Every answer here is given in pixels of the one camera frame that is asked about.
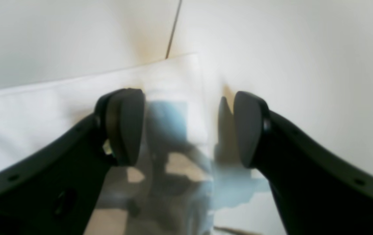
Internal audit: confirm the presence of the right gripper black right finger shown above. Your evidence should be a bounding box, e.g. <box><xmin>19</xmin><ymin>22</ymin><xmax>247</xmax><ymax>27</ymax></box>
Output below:
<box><xmin>233</xmin><ymin>91</ymin><xmax>373</xmax><ymax>235</ymax></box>

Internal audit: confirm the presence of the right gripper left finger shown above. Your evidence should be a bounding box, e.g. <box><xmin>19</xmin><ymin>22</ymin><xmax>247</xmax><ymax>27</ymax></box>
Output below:
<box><xmin>0</xmin><ymin>89</ymin><xmax>146</xmax><ymax>235</ymax></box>

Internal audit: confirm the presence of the white printed T-shirt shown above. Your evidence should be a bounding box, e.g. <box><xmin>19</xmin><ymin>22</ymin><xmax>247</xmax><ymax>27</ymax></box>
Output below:
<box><xmin>0</xmin><ymin>55</ymin><xmax>270</xmax><ymax>235</ymax></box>

